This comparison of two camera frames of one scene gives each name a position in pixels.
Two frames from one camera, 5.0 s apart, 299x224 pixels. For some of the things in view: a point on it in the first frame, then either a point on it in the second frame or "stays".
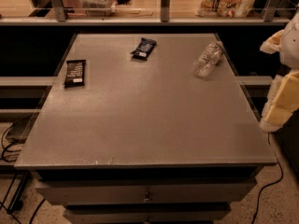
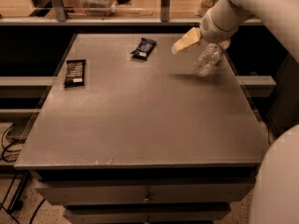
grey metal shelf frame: x=165 y=14 stays
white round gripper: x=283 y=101 -> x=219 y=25
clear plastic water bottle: x=209 y=57 stays
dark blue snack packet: x=144 y=49 stays
